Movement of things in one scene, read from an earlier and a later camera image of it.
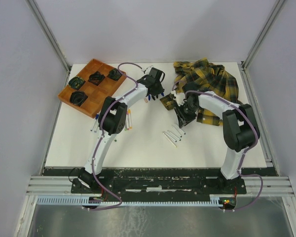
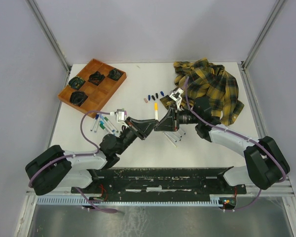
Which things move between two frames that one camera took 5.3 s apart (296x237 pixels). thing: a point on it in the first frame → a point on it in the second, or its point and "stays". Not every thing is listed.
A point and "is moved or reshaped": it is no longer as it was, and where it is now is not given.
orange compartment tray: x=88 y=92 stays
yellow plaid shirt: x=199 y=75 stays
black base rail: x=162 y=183 stays
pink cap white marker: x=166 y=136 stays
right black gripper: x=183 y=119 → x=168 y=123
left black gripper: x=160 y=91 → x=137 y=126
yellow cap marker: x=130 y=127 is moved or reshaped
